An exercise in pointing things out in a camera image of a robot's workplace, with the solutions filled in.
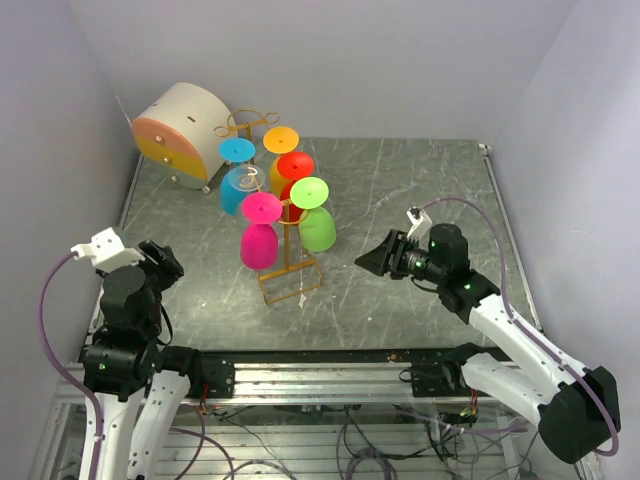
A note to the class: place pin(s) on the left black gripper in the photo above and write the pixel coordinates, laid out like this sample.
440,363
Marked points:
167,267

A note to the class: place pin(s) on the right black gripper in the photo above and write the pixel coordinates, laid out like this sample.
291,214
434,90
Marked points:
387,257

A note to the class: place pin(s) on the green plastic wine glass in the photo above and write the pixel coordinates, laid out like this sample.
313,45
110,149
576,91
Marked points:
316,225

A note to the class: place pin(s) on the red plastic wine glass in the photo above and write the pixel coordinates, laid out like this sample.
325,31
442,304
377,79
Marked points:
288,169

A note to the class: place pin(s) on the orange plastic wine glass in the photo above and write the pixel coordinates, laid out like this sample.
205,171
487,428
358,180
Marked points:
279,141

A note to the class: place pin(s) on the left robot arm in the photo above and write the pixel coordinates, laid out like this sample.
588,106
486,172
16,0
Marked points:
124,436

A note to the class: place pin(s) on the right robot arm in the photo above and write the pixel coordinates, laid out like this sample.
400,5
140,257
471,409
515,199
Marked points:
574,408

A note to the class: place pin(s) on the pink plastic wine glass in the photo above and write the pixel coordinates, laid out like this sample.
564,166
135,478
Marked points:
259,242

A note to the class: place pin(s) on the clear wine glass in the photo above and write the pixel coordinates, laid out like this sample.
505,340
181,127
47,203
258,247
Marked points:
247,178

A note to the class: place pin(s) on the blue plastic wine glass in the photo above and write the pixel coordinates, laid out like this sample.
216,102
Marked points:
237,151

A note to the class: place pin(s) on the white semicircular drawer box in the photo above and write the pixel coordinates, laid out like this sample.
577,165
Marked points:
180,134

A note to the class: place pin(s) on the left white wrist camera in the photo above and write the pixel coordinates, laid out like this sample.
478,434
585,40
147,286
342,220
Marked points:
108,251

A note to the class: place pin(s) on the gold wire glass rack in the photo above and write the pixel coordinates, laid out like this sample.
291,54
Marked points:
246,119

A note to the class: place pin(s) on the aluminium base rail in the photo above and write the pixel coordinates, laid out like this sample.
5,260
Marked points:
272,377

